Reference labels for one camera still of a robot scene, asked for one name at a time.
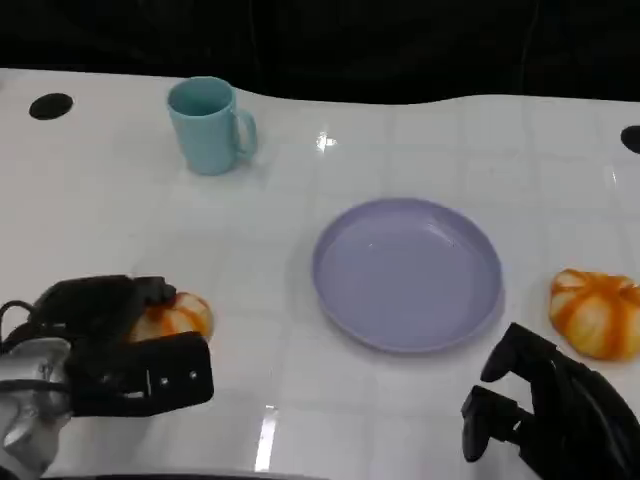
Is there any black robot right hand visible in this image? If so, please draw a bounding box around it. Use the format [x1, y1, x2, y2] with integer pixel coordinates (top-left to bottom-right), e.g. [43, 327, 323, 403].
[460, 322, 640, 480]

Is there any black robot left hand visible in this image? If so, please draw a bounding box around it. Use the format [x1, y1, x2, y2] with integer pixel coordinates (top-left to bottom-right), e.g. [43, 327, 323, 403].
[32, 274, 215, 419]

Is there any orange and white bread roll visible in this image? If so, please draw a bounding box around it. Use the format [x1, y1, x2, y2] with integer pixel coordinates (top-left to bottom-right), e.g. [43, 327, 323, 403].
[127, 291, 215, 344]
[548, 268, 640, 360]

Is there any pale green mug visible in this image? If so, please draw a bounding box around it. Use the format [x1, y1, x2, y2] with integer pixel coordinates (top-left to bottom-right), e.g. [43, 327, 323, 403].
[166, 76, 259, 177]

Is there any lilac plate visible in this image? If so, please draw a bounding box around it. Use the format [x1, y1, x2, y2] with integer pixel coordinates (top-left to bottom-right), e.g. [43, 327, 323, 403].
[312, 197, 504, 356]

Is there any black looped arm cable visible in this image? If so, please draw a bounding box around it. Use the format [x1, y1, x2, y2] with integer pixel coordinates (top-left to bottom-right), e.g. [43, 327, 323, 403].
[0, 299, 47, 347]

